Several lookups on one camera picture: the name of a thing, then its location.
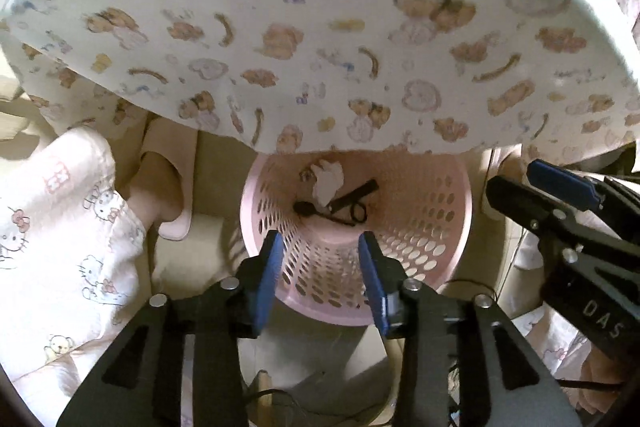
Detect long black brown wrapper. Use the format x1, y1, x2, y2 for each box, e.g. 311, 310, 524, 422
327, 179, 379, 228

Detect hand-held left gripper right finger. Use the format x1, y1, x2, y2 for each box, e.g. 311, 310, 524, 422
357, 231, 583, 427

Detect person's right leg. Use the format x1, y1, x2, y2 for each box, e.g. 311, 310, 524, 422
510, 302, 640, 413

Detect bear print tablecloth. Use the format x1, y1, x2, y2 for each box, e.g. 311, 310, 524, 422
0, 0, 640, 158

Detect small black hook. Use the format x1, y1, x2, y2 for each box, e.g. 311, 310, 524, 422
292, 201, 351, 225

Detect Hello Kitty pink fabric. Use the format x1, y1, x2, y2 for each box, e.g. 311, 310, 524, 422
0, 127, 151, 388

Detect small white tissue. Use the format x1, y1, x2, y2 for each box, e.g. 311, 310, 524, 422
300, 159, 346, 208

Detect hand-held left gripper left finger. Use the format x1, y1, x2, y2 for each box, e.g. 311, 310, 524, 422
56, 229, 286, 427

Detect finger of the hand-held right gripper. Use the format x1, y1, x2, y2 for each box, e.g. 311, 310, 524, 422
527, 159, 640, 240
486, 176, 618, 260

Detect pink perforated plastic basket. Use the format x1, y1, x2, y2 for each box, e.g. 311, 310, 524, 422
240, 150, 473, 327

